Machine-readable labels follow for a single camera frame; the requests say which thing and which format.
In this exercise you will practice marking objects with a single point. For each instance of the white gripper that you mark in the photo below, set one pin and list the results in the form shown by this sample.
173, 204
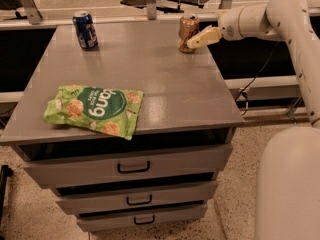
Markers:
229, 25

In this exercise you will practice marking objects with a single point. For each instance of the orange soda can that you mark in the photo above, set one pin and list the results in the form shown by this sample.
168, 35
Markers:
188, 27

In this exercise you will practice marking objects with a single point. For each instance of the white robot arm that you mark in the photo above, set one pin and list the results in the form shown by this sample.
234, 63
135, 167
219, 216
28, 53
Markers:
288, 177

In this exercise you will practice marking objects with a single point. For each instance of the blue pepsi can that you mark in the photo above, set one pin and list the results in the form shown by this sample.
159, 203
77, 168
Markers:
86, 34

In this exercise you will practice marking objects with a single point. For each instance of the green chip bag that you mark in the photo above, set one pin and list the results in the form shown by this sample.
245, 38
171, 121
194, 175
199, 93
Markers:
112, 112

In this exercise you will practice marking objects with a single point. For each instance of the grey drawer cabinet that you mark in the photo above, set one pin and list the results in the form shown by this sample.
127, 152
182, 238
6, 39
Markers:
186, 102

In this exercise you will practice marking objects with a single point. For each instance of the top grey drawer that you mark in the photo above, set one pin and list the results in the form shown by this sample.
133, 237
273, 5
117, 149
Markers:
98, 169

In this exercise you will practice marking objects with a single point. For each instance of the grey drawer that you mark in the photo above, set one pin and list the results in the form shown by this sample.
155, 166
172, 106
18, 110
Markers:
98, 169
143, 217
137, 198

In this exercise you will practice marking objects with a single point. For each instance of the middle grey drawer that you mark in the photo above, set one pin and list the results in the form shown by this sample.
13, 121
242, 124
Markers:
137, 198

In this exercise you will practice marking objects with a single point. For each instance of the bottom grey drawer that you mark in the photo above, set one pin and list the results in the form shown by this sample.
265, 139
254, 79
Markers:
143, 217

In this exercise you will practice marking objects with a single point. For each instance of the black object at left floor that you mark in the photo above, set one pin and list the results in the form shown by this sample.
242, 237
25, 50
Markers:
5, 173

